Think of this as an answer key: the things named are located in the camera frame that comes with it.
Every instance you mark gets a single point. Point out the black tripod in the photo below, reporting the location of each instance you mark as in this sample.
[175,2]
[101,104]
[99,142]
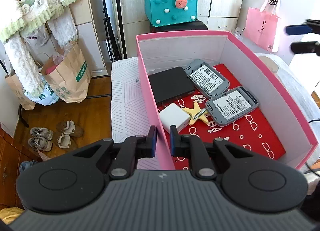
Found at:
[108,28]

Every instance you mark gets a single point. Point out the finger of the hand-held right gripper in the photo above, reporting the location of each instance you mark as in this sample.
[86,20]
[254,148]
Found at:
[298,29]
[305,47]

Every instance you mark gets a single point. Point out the dark wooden cabinet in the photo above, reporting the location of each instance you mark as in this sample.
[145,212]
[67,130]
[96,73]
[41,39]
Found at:
[10,171]

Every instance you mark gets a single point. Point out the brown fleece slipper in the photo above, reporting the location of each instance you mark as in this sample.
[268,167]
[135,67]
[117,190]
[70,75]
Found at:
[70,128]
[66,141]

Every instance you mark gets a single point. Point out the pink cardboard box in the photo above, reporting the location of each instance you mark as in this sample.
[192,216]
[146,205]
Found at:
[150,83]

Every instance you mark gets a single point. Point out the yellow star hair clip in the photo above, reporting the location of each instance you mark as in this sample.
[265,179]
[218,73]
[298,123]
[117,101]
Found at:
[196,114]

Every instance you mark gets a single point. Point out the pink paper bag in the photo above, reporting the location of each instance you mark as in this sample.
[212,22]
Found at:
[261,28]

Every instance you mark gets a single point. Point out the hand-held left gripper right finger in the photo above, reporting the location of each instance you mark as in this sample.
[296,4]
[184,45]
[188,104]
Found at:
[173,143]

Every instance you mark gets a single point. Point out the white printed bag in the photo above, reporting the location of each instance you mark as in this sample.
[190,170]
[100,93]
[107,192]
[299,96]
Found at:
[37,40]

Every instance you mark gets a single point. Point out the grey labelled device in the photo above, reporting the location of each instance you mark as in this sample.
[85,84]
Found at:
[231,107]
[207,78]

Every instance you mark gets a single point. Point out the grey sneaker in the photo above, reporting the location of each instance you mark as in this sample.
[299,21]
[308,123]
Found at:
[41,133]
[40,143]

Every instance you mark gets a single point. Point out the plain brown paper bag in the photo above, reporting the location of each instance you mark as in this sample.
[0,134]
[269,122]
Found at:
[17,93]

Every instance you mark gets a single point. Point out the white fleece robe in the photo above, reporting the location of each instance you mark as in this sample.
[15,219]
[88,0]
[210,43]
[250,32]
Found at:
[15,15]

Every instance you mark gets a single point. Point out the black clothes rack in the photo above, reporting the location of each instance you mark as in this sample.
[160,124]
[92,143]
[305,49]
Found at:
[119,20]

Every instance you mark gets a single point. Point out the light wooden cabinet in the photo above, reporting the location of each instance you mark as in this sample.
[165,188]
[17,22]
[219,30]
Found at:
[87,8]

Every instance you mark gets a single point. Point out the blue cloth bundle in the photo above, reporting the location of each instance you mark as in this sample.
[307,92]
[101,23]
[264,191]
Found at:
[27,166]

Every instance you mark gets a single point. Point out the white charger block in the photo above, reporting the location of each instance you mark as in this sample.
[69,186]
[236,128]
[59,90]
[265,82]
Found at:
[173,117]

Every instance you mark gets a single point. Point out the white blue plastic bag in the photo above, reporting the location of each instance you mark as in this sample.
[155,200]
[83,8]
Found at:
[43,97]

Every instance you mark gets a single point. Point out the black hard drive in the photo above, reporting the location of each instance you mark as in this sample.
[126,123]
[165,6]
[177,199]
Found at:
[171,84]

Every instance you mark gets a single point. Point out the red printed liner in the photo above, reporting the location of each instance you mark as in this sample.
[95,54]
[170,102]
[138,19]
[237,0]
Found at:
[250,133]

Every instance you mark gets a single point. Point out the black suitcase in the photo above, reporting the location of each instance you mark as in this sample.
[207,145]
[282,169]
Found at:
[200,26]

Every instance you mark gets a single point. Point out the clear plastic bag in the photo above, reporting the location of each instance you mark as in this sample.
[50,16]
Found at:
[238,33]

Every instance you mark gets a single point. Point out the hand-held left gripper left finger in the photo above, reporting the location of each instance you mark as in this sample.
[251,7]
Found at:
[153,143]

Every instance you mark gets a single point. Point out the brown green-print paper bag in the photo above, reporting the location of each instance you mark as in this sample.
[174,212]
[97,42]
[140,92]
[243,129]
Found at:
[70,80]

